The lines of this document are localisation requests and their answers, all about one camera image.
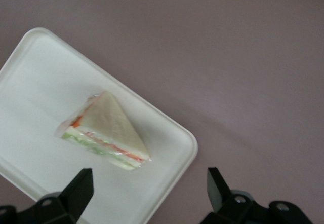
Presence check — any triangle sandwich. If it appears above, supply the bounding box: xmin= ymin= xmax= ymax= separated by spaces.
xmin=54 ymin=91 xmax=152 ymax=171

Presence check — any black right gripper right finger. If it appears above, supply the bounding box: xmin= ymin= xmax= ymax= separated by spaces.
xmin=199 ymin=167 xmax=313 ymax=224

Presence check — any brown table cover sheet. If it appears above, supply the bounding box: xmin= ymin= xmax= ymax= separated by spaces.
xmin=0 ymin=0 xmax=324 ymax=224

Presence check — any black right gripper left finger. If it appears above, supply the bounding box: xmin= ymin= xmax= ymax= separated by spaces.
xmin=0 ymin=168 xmax=95 ymax=224

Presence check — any cream rectangular tray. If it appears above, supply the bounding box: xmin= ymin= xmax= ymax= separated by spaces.
xmin=0 ymin=27 xmax=198 ymax=224

